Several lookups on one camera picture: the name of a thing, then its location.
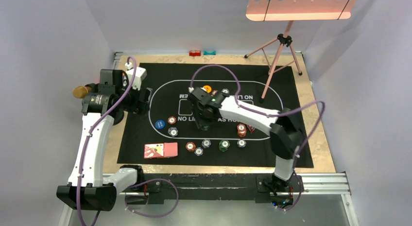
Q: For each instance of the pink perforated panel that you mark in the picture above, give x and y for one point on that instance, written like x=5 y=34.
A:
x=285 y=10

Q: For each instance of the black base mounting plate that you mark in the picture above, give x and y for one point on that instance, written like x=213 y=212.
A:
x=259 y=188

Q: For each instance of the aluminium rail frame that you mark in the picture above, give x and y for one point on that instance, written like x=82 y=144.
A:
x=323 y=184

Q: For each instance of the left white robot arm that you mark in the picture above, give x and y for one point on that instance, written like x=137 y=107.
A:
x=104 y=105

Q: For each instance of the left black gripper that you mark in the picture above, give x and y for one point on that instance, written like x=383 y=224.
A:
x=140 y=107

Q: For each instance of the orange big blind button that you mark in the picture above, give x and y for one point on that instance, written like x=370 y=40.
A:
x=207 y=88

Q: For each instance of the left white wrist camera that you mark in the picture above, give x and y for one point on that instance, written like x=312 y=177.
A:
x=139 y=76

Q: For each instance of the small red chip stack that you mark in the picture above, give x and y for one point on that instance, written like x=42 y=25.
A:
x=241 y=130

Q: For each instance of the red playing card box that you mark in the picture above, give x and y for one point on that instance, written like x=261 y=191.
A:
x=160 y=150

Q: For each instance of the triangular all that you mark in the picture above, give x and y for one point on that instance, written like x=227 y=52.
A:
x=251 y=128

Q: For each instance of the red toy block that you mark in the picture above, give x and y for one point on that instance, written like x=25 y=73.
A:
x=195 y=53

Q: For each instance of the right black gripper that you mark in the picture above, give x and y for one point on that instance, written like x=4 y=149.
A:
x=201 y=122

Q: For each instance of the pink tripod stand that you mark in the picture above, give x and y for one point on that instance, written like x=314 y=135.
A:
x=285 y=41

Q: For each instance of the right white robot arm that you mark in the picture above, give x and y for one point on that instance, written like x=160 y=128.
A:
x=281 y=127

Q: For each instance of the green poker chip stack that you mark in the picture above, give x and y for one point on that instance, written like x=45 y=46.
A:
x=224 y=145

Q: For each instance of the gold microphone head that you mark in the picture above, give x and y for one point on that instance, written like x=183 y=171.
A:
x=81 y=91

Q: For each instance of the blue poker chip stack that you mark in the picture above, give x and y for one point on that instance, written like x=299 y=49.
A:
x=206 y=143

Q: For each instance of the blue small blind button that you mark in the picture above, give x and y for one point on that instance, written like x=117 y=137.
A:
x=160 y=124

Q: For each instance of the single blue poker chip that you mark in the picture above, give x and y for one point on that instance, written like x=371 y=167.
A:
x=173 y=131

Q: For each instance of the red poker chip stack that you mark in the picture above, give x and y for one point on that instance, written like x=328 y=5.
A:
x=190 y=146

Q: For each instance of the teal toy block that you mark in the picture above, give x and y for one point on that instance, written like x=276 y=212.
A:
x=209 y=52

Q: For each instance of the black round microphone base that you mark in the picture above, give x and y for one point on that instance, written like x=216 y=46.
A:
x=119 y=115

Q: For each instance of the black poker table mat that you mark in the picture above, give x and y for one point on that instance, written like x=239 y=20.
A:
x=170 y=84

